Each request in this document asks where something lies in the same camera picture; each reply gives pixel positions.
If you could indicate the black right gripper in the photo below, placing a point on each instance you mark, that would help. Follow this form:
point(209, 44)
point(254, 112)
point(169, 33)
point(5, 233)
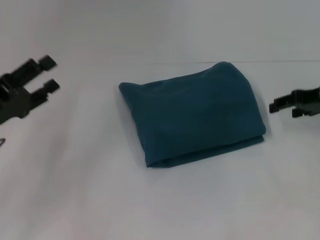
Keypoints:
point(310, 102)

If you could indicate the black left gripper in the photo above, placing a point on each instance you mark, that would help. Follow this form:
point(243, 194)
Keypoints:
point(12, 100)

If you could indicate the teal blue shirt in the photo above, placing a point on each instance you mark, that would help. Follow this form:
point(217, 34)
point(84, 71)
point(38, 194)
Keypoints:
point(190, 115)

